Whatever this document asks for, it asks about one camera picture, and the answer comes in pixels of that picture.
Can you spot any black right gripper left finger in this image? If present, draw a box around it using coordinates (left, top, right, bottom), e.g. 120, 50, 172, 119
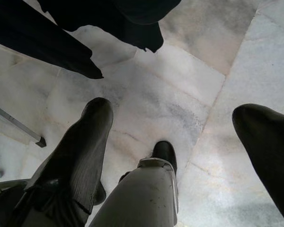
23, 96, 114, 215

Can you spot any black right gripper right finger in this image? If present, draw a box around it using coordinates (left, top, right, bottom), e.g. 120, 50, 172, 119
231, 103, 284, 227

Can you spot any grey robot right leg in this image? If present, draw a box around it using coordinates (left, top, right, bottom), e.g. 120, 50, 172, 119
89, 158, 179, 227

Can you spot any silver metal clothes rack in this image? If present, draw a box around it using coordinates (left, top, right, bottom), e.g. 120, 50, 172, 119
0, 101, 47, 148

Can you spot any black robot right foot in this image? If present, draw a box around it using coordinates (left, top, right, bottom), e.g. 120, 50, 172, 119
151, 140, 178, 177

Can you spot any black shirt small white logo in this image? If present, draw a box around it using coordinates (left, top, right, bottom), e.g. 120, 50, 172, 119
0, 0, 183, 80

